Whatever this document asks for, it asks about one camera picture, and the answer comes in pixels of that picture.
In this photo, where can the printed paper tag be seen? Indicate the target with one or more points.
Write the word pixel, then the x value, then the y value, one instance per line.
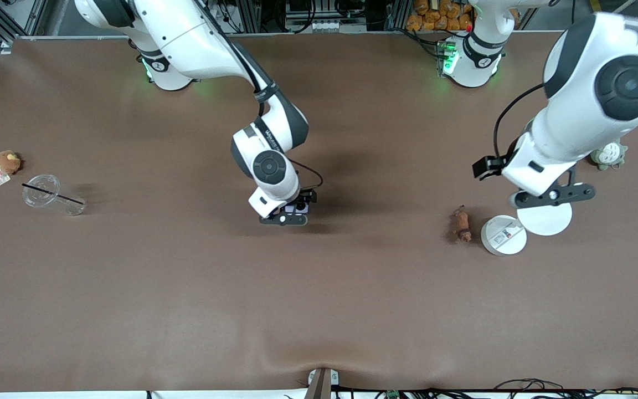
pixel 0 177

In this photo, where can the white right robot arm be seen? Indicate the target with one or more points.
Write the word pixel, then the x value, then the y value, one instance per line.
pixel 186 39

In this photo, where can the white round labelled box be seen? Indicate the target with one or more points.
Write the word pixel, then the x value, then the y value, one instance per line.
pixel 504 244

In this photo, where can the black drinking straw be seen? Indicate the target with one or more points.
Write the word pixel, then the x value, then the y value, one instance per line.
pixel 53 194

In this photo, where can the orange plush pile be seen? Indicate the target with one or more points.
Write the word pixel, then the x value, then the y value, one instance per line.
pixel 435 19

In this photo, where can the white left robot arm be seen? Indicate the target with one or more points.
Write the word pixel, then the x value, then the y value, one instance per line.
pixel 585 111

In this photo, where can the metal table clamp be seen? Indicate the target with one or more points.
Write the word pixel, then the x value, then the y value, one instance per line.
pixel 322 385

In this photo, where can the lilac flip phone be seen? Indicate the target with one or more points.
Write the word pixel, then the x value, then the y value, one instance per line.
pixel 298 209

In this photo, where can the white round lid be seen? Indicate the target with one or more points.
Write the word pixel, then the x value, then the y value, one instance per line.
pixel 546 221

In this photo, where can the clear plastic lidded cup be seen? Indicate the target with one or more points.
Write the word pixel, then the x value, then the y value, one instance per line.
pixel 45 200

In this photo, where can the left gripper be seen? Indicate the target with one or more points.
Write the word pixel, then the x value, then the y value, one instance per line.
pixel 485 167

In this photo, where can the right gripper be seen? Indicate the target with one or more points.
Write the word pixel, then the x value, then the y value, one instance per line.
pixel 306 198

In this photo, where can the small brown lion statue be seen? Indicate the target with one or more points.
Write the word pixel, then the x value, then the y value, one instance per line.
pixel 462 221

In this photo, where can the grey totoro plush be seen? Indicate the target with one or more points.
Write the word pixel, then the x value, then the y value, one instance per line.
pixel 610 158

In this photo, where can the aluminium frame post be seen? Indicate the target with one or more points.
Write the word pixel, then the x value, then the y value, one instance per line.
pixel 6 47

